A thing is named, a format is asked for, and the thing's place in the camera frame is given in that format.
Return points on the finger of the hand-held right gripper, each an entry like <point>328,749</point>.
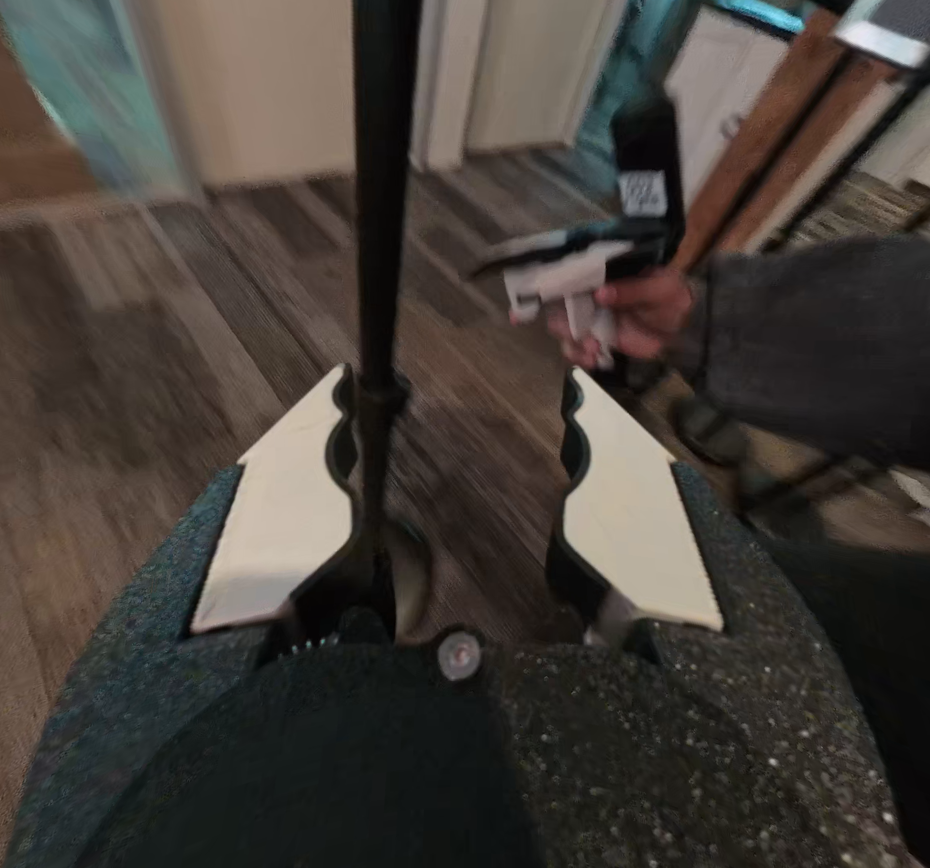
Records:
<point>537,247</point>
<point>552,281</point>

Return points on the black snap frame sign stand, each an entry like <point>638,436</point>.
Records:
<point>385,156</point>

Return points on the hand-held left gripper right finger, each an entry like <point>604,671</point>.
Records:
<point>632,526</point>

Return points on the person's right hand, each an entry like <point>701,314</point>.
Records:
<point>646,316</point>

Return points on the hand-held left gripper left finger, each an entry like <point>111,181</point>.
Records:
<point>283,519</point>

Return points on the wooden pillar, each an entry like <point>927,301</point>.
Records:
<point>785,119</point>

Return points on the person's right forearm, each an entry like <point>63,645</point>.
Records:
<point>821,345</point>

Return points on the white recycling cabinet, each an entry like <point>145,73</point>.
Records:
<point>716,76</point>

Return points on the person's torso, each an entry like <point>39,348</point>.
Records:
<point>857,628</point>

